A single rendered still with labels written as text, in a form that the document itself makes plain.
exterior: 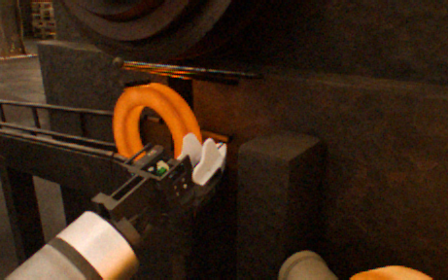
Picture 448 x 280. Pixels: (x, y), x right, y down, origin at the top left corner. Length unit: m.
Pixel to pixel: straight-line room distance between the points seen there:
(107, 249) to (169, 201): 0.09
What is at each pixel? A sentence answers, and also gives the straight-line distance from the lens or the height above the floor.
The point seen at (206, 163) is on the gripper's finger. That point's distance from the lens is 0.52.
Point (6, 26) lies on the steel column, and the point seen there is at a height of 0.52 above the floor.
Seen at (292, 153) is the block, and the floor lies 0.80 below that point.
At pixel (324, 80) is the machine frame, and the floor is 0.87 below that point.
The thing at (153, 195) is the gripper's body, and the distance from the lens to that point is 0.47.
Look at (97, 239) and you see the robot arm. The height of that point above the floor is 0.74.
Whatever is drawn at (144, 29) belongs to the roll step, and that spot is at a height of 0.93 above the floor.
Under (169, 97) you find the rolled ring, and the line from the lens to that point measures 0.59.
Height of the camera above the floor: 0.97
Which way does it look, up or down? 20 degrees down
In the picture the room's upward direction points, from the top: straight up
